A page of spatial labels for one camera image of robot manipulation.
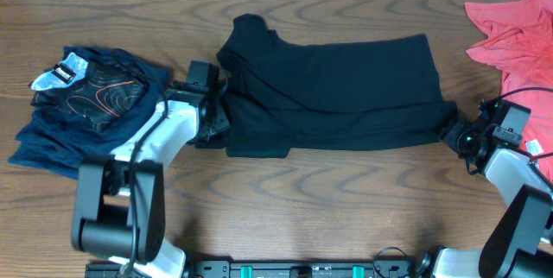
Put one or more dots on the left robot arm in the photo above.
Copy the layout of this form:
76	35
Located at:
119	210

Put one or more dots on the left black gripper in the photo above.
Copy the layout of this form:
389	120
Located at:
216	119

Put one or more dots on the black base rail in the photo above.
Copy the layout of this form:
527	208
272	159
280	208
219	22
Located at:
268	270

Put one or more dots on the black t-shirt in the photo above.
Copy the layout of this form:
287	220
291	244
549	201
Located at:
359	96

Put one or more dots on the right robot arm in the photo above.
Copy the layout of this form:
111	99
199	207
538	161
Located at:
490	146

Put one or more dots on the coral red shirt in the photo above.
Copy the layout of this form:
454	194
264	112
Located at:
519	44

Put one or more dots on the folded navy blue shirt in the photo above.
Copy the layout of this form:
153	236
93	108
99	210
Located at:
59	142

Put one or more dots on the folded black patterned shirt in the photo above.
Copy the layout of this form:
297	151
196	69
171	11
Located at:
99	92

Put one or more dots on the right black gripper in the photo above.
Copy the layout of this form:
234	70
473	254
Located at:
450	133

